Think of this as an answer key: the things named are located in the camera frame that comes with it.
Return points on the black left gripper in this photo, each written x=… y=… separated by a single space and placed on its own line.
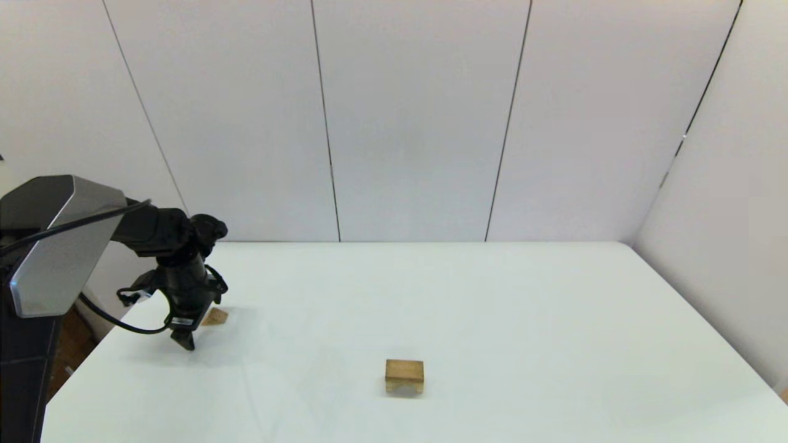
x=184 y=289

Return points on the triangular wooden building block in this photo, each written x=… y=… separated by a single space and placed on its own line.
x=217 y=317

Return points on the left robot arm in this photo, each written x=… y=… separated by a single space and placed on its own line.
x=74 y=240

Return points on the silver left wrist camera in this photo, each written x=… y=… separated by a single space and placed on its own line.
x=134 y=295

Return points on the large labelled cardboard box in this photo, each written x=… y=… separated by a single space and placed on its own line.
x=71 y=344

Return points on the rectangular wooden building block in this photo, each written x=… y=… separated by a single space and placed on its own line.
x=404 y=369

